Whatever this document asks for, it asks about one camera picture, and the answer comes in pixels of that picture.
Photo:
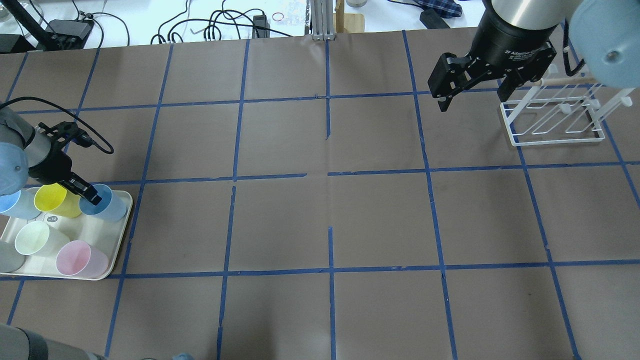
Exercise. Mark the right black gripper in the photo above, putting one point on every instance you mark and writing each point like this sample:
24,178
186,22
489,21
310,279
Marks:
505,42

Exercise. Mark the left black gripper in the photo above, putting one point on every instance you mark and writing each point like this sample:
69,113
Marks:
51,168

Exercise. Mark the light blue plastic cup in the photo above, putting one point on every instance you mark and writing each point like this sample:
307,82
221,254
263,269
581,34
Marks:
110,208

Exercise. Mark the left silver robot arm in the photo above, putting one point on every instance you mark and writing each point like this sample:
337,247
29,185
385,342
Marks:
37,152

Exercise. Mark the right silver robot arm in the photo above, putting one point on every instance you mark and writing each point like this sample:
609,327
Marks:
605,33

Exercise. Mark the yellow plastic cup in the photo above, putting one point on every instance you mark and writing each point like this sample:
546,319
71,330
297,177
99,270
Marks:
57,200

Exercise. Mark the cream plastic cup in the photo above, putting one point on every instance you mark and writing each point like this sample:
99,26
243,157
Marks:
40,239

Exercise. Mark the pink plastic cup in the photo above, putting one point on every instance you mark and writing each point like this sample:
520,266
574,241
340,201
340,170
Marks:
80,259

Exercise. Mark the grey plastic cup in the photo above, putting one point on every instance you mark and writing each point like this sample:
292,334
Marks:
10,259

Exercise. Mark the black power adapter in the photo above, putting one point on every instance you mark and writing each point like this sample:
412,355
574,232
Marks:
431,19

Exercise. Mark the blue plaid umbrella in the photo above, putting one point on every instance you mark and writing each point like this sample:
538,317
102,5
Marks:
446,9

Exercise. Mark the wooden mug tree stand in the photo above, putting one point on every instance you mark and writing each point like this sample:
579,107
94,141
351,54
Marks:
347,23

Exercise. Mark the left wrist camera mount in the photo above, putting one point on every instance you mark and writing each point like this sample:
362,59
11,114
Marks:
63,133

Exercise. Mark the white wire cup rack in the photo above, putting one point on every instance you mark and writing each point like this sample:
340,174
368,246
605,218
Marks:
561,110

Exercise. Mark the aluminium frame post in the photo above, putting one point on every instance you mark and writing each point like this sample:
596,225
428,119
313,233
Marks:
321,25

